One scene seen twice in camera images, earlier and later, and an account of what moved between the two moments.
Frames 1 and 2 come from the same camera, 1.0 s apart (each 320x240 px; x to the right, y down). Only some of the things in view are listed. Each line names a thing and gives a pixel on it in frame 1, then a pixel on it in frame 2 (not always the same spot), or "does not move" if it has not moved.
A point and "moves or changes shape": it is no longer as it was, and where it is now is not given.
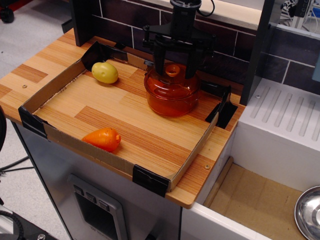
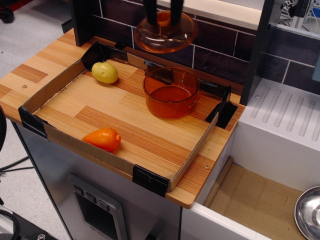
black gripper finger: x=159 y=56 -> x=150 y=7
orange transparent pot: x=173 y=100 does not move
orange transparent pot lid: x=173 y=84 moves or changes shape
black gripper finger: x=192 y=63 -> x=176 y=6
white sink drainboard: x=278 y=134 does not move
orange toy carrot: x=107 y=139 does not move
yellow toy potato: x=105 y=72 does not move
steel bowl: x=307 y=214 does not move
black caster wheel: x=7 y=15 does not move
